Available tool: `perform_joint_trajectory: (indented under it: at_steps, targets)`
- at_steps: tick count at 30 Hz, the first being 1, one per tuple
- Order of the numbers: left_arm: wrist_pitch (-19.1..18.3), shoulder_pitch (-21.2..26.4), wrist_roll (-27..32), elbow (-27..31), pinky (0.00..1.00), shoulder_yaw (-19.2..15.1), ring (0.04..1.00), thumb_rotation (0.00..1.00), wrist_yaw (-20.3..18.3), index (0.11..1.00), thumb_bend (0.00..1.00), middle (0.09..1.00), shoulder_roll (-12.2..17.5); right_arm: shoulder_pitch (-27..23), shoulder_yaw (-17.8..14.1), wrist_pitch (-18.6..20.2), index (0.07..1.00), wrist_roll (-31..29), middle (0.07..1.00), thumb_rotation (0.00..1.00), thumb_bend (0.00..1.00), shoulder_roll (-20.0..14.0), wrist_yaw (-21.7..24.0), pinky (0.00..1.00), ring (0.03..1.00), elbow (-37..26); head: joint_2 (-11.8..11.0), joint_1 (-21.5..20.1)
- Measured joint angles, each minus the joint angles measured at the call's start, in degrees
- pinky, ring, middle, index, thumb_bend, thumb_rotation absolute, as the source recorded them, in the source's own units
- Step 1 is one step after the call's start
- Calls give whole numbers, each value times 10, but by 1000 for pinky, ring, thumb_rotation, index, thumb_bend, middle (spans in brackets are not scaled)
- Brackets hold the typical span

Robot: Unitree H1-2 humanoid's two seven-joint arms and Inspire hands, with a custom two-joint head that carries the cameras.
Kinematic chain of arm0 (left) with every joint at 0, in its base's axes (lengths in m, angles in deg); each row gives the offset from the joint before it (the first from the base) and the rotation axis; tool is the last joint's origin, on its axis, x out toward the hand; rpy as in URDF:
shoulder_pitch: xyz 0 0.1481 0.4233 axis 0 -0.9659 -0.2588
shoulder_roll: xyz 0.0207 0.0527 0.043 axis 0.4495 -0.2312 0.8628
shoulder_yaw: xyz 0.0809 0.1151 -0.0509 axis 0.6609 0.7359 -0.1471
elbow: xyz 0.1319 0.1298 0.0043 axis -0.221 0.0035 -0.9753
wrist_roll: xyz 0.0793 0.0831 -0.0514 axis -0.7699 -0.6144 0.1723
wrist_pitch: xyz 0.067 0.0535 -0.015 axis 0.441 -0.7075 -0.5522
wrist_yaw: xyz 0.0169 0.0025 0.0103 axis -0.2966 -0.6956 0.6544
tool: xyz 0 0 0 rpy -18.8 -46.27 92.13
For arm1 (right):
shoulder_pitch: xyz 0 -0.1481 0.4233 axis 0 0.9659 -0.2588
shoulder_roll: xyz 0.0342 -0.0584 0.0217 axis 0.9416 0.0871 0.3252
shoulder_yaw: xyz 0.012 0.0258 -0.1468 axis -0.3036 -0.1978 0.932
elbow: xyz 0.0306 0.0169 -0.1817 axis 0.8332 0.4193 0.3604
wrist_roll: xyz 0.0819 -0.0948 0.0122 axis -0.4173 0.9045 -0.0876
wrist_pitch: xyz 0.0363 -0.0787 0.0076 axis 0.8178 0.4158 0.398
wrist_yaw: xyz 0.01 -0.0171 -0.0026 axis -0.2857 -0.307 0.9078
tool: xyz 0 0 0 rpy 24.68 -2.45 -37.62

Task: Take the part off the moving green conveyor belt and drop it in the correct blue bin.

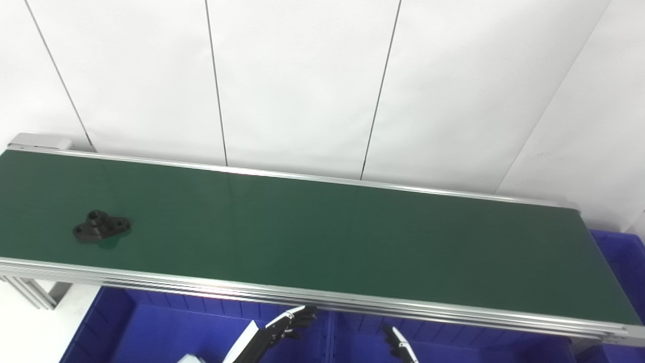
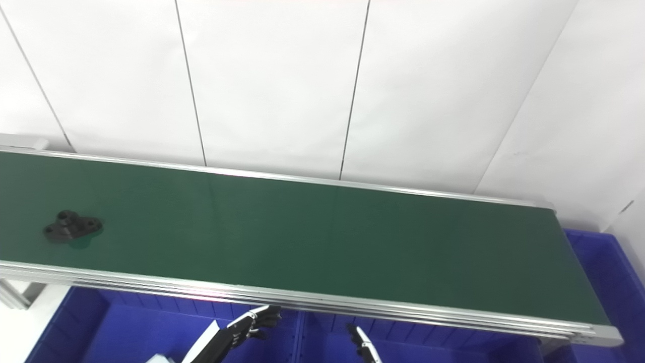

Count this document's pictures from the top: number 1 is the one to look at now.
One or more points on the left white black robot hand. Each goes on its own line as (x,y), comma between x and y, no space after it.
(282,325)

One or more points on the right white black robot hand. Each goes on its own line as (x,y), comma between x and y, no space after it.
(400,348)

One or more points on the black flanged bracket part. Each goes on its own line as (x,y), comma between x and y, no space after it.
(101,228)

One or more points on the blue plastic bin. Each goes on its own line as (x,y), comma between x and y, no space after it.
(151,333)
(478,348)
(625,272)

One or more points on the white plastic part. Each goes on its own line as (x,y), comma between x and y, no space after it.
(191,359)

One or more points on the green conveyor belt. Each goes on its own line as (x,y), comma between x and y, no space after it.
(322,232)

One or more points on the aluminium conveyor support leg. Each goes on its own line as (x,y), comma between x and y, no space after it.
(35,292)

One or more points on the grey conveyor end housing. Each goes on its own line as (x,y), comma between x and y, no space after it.
(40,140)

